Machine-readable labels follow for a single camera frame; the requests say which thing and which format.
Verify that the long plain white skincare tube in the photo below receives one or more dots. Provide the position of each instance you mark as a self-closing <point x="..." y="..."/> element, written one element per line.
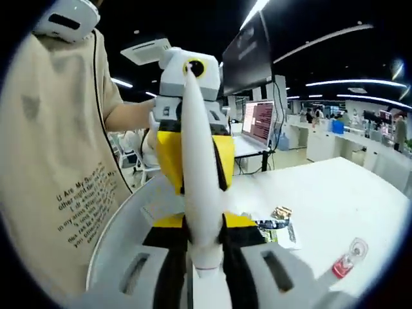
<point x="201" y="193"/>

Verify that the white office chair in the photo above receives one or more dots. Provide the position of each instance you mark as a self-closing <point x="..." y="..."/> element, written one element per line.
<point x="128" y="157"/>

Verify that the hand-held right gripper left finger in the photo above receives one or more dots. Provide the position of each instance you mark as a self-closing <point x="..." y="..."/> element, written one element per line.
<point x="135" y="277"/>

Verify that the white side desk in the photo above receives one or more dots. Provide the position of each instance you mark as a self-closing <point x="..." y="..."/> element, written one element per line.
<point x="248" y="149"/>

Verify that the gold foil wrapper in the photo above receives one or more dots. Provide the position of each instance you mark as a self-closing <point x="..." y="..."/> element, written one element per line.
<point x="281" y="212"/>

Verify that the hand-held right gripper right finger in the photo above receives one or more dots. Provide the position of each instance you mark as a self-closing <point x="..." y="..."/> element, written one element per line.
<point x="257" y="277"/>

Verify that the black green skincare sachet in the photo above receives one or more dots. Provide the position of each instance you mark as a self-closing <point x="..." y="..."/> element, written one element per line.
<point x="272" y="225"/>

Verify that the small clear red skincare bottle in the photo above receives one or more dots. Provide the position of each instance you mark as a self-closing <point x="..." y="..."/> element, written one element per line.
<point x="346" y="262"/>

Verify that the blue storage box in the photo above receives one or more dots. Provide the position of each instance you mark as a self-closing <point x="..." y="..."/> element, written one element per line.
<point x="338" y="127"/>

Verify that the blue water jug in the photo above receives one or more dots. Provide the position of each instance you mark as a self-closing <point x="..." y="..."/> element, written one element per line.
<point x="283" y="143"/>

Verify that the white worn device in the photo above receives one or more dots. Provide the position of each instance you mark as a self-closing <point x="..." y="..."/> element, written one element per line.
<point x="64" y="19"/>

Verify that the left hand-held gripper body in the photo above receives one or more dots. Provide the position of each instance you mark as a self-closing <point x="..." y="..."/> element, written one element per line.
<point x="174" y="77"/>

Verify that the long white counter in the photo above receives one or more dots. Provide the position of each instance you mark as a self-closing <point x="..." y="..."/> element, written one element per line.
<point x="322" y="145"/>

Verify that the computer monitor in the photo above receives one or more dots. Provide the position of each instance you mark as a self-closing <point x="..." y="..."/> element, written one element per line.
<point x="257" y="124"/>

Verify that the ceiling air conditioner unit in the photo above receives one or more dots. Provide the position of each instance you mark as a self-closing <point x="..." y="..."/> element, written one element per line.
<point x="145" y="51"/>

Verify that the hanging black screen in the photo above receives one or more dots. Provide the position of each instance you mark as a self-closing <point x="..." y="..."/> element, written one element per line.
<point x="248" y="58"/>

